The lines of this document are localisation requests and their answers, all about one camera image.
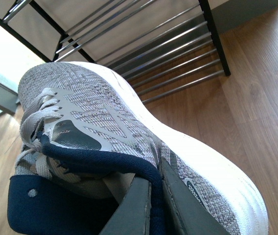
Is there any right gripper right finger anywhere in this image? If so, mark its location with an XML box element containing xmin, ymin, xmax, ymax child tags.
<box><xmin>162</xmin><ymin>158</ymin><xmax>229</xmax><ymax>235</ymax></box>

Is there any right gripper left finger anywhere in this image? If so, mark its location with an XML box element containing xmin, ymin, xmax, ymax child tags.
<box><xmin>100</xmin><ymin>175</ymin><xmax>151</xmax><ymax>235</ymax></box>

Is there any grey sneaker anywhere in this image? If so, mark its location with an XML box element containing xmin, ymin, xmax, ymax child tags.
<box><xmin>7</xmin><ymin>62</ymin><xmax>269</xmax><ymax>235</ymax></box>

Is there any black metal shoe rack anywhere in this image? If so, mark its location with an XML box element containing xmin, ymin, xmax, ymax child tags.
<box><xmin>0</xmin><ymin>0</ymin><xmax>231</xmax><ymax>103</ymax></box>

